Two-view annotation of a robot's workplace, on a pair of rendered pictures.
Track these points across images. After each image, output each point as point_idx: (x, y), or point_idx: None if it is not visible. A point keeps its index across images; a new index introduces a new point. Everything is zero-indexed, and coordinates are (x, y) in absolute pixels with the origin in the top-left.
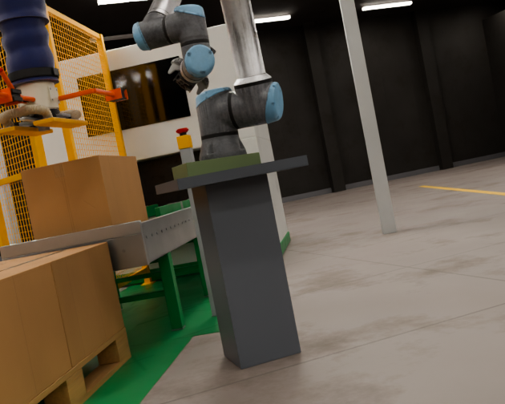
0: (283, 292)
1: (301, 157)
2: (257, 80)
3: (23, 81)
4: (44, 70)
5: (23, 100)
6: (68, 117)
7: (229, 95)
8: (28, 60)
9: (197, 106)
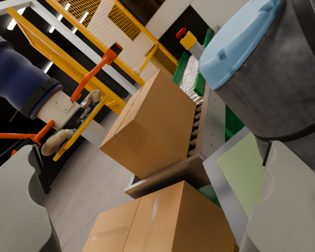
0: None
1: None
2: None
3: (32, 115)
4: (35, 94)
5: (43, 134)
6: (90, 107)
7: (308, 24)
8: (17, 97)
9: (214, 89)
